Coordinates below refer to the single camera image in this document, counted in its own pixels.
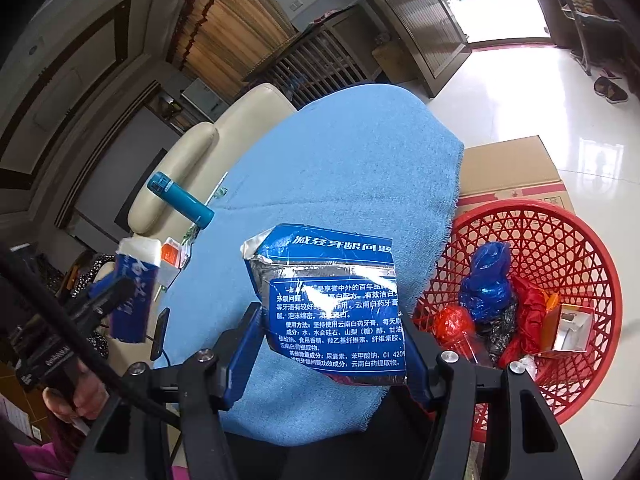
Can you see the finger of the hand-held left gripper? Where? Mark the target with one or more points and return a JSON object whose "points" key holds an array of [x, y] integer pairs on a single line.
{"points": [[105, 292]]}

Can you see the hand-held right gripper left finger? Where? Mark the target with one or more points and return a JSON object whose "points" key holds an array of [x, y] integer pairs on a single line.
{"points": [[245, 340]]}

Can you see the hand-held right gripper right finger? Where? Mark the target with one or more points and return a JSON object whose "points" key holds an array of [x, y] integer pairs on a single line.
{"points": [[419, 375]]}

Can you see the red round wrapper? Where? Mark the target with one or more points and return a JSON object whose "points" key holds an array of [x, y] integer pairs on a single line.
{"points": [[452, 325]]}

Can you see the blue silver toothpaste box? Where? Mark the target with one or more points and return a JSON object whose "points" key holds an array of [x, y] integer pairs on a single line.
{"points": [[325, 310]]}

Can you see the red plastic bag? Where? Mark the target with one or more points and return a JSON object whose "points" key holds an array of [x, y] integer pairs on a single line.
{"points": [[530, 315]]}

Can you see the red plastic basket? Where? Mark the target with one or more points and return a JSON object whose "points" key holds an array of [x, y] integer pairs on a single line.
{"points": [[575, 240]]}

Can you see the person's left hand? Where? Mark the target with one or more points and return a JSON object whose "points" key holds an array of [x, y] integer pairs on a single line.
{"points": [[87, 400]]}

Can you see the dark floral cloth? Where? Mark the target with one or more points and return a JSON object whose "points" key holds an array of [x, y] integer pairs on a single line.
{"points": [[97, 267]]}

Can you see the black phone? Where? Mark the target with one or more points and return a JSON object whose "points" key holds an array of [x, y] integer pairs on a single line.
{"points": [[160, 332]]}

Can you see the orange white carton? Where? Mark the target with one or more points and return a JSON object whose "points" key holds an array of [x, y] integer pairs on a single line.
{"points": [[170, 255]]}

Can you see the black silver wrapper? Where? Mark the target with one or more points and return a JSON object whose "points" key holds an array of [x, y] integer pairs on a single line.
{"points": [[495, 335]]}

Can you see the green white packet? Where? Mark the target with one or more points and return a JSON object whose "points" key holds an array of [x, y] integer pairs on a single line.
{"points": [[191, 240]]}

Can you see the pink clothing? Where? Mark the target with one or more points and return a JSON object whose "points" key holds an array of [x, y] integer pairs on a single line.
{"points": [[35, 460]]}

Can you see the blue plastic bag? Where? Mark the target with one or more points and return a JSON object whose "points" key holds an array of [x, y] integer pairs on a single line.
{"points": [[485, 285]]}

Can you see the blue thermos bottle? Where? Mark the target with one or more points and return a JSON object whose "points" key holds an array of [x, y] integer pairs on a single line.
{"points": [[182, 202]]}

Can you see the green clear wrapper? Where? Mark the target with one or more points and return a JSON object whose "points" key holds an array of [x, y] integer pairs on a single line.
{"points": [[220, 191]]}

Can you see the orange box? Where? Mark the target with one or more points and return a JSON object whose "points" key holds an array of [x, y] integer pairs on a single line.
{"points": [[575, 330]]}

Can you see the blue tablecloth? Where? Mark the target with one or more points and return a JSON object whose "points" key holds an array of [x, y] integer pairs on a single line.
{"points": [[350, 160]]}

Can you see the beige leather sofa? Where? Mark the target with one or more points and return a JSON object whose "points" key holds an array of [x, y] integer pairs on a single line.
{"points": [[240, 120]]}

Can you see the cardboard box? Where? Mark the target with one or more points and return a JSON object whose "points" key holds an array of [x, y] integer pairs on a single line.
{"points": [[510, 165]]}

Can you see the slatted wooden cabinet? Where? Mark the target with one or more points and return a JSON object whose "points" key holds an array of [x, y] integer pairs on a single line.
{"points": [[320, 65]]}

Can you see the orange curtain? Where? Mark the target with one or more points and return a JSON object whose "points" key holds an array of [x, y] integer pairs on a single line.
{"points": [[235, 35]]}

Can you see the small brown box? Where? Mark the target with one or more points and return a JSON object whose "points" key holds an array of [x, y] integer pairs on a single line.
{"points": [[390, 57]]}

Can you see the dark slipper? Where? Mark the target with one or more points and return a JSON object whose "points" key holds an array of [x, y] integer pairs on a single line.
{"points": [[606, 85], [618, 96]]}

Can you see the wooden glass door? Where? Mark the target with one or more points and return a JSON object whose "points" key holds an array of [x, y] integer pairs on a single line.
{"points": [[425, 25]]}

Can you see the dark chair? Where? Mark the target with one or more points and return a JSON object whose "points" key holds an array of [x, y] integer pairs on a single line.
{"points": [[580, 25]]}

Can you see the white wall box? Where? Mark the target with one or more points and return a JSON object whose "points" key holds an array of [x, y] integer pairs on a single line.
{"points": [[202, 97]]}

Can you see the white wall switch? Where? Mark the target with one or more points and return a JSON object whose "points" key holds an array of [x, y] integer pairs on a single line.
{"points": [[296, 5]]}

